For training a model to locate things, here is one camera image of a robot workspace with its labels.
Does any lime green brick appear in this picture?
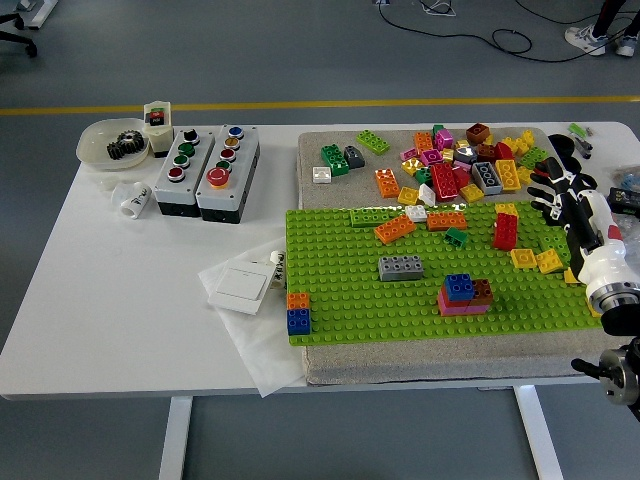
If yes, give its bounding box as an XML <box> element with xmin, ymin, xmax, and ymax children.
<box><xmin>538</xmin><ymin>230</ymin><xmax>571</xmax><ymax>256</ymax></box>

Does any red eight-stud brick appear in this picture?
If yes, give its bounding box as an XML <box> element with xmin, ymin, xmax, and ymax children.
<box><xmin>492</xmin><ymin>212</ymin><xmax>519</xmax><ymax>251</ymax></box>

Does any grey eight-stud brick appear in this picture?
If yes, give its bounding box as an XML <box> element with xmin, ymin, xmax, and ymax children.
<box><xmin>377</xmin><ymin>254</ymin><xmax>425</xmax><ymax>282</ymax></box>

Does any green studded baseplate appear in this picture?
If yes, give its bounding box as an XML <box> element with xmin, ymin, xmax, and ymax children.
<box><xmin>283</xmin><ymin>199</ymin><xmax>604</xmax><ymax>347</ymax></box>

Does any person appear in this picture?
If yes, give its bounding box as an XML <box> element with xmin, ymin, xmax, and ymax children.
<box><xmin>564</xmin><ymin>0</ymin><xmax>640</xmax><ymax>58</ymax></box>

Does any white wall switch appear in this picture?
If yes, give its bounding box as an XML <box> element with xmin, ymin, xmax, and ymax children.
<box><xmin>207</xmin><ymin>265</ymin><xmax>274</xmax><ymax>316</ymax></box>

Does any grey-brown mat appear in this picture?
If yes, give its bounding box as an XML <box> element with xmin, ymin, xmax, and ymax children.
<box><xmin>296</xmin><ymin>126</ymin><xmax>640</xmax><ymax>386</ymax></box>

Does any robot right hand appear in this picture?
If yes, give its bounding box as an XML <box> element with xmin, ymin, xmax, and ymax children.
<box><xmin>527</xmin><ymin>156</ymin><xmax>640</xmax><ymax>297</ymax></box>

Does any lime six-stud brick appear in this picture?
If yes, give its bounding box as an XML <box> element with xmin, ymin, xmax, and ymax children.
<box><xmin>518</xmin><ymin>145</ymin><xmax>549</xmax><ymax>170</ymax></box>

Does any white table leg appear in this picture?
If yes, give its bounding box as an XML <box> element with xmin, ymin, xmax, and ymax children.
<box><xmin>513</xmin><ymin>385</ymin><xmax>565</xmax><ymax>480</ymax></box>
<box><xmin>158</xmin><ymin>397</ymin><xmax>194</xmax><ymax>480</ymax></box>

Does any lime eight-stud brick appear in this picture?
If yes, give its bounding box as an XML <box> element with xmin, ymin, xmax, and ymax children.
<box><xmin>355</xmin><ymin>129</ymin><xmax>391</xmax><ymax>156</ymax></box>

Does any cream red-green switch box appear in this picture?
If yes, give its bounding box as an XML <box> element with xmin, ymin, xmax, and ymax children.
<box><xmin>142</xmin><ymin>101</ymin><xmax>175</xmax><ymax>159</ymax></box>

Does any grey emergency-stop control box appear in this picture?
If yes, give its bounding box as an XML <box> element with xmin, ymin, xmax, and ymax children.
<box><xmin>194</xmin><ymin>124</ymin><xmax>262</xmax><ymax>224</ymax></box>

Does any yellow flat square brick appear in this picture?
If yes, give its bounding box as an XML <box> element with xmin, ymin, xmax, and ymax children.
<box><xmin>509</xmin><ymin>247</ymin><xmax>538</xmax><ymax>270</ymax></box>

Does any black box green print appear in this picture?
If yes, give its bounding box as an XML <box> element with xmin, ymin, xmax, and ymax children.
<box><xmin>607</xmin><ymin>187</ymin><xmax>640</xmax><ymax>217</ymax></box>

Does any white paper sheet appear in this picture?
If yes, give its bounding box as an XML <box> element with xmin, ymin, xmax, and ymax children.
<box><xmin>198</xmin><ymin>243</ymin><xmax>307</xmax><ymax>399</ymax></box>

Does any pink long brick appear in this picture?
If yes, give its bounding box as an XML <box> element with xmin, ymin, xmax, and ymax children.
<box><xmin>437</xmin><ymin>292</ymin><xmax>494</xmax><ymax>317</ymax></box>

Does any blue item in bag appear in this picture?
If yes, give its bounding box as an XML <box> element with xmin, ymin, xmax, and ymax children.
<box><xmin>613</xmin><ymin>167</ymin><xmax>640</xmax><ymax>190</ymax></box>

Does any grey ring-stud brick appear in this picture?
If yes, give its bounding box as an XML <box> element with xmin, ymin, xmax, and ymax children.
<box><xmin>471</xmin><ymin>161</ymin><xmax>503</xmax><ymax>196</ymax></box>

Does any white plastic bowl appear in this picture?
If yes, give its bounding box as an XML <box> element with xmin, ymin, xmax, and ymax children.
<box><xmin>75</xmin><ymin>117</ymin><xmax>151</xmax><ymax>172</ymax></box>

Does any brown square brick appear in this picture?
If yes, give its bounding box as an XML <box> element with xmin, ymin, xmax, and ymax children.
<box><xmin>465</xmin><ymin>122</ymin><xmax>492</xmax><ymax>147</ymax></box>
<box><xmin>471</xmin><ymin>278</ymin><xmax>496</xmax><ymax>305</ymax></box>

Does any yellow eight-stud brick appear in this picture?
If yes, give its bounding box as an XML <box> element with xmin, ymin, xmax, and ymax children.
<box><xmin>494</xmin><ymin>158</ymin><xmax>522</xmax><ymax>193</ymax></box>

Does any white floor cable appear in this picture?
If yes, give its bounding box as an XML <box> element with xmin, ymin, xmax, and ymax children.
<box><xmin>419</xmin><ymin>0</ymin><xmax>457</xmax><ymax>17</ymax></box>

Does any blue square brick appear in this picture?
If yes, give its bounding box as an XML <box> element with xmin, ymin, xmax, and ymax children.
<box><xmin>444</xmin><ymin>272</ymin><xmax>475</xmax><ymax>302</ymax></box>
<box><xmin>286</xmin><ymin>307</ymin><xmax>312</xmax><ymax>336</ymax></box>

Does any white furniture foot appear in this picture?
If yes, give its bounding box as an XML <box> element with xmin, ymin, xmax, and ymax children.
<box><xmin>14</xmin><ymin>0</ymin><xmax>59</xmax><ymax>29</ymax></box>

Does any green eight-stud brick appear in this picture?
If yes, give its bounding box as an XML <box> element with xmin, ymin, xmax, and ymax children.
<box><xmin>320</xmin><ymin>144</ymin><xmax>351</xmax><ymax>177</ymax></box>

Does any white tube with writing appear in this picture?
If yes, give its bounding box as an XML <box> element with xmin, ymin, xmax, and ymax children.
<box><xmin>268</xmin><ymin>249</ymin><xmax>288</xmax><ymax>291</ymax></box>

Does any black office chair base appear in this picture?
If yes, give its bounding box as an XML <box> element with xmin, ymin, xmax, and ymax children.
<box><xmin>0</xmin><ymin>12</ymin><xmax>39</xmax><ymax>59</ymax></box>

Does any white pipe tee fitting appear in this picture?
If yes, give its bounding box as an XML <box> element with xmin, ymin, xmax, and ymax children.
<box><xmin>110</xmin><ymin>180</ymin><xmax>153</xmax><ymax>221</ymax></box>

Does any black floor cable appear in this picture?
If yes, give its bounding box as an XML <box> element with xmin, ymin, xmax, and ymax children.
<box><xmin>377</xmin><ymin>0</ymin><xmax>640</xmax><ymax>64</ymax></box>

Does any grey sloped brick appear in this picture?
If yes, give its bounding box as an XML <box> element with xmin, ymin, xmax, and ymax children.
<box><xmin>342</xmin><ymin>144</ymin><xmax>366</xmax><ymax>170</ymax></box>

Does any grey four-button control box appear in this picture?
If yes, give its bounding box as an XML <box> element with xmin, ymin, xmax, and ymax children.
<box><xmin>153</xmin><ymin>124</ymin><xmax>217</xmax><ymax>219</ymax></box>

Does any green long brick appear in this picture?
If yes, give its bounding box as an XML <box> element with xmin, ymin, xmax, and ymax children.
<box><xmin>348</xmin><ymin>206</ymin><xmax>409</xmax><ymax>229</ymax></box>

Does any orange eight-stud brick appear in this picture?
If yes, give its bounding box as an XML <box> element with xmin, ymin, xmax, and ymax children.
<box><xmin>373</xmin><ymin>167</ymin><xmax>402</xmax><ymax>199</ymax></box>
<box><xmin>425</xmin><ymin>211</ymin><xmax>469</xmax><ymax>232</ymax></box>
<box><xmin>373</xmin><ymin>214</ymin><xmax>418</xmax><ymax>246</ymax></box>

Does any clear plastic bag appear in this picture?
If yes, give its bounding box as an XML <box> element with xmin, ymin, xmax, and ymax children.
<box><xmin>607</xmin><ymin>212</ymin><xmax>640</xmax><ymax>261</ymax></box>

